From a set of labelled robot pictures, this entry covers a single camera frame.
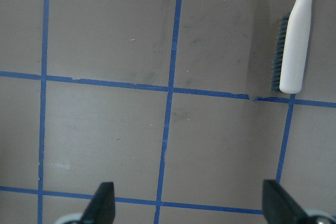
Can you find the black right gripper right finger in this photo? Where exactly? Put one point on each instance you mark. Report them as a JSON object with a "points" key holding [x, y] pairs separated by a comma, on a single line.
{"points": [[279, 207]]}

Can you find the white hand brush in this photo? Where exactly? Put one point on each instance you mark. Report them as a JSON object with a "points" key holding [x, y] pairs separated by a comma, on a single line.
{"points": [[291, 49]]}

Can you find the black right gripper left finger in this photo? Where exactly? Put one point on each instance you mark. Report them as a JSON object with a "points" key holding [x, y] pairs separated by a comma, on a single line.
{"points": [[101, 209]]}

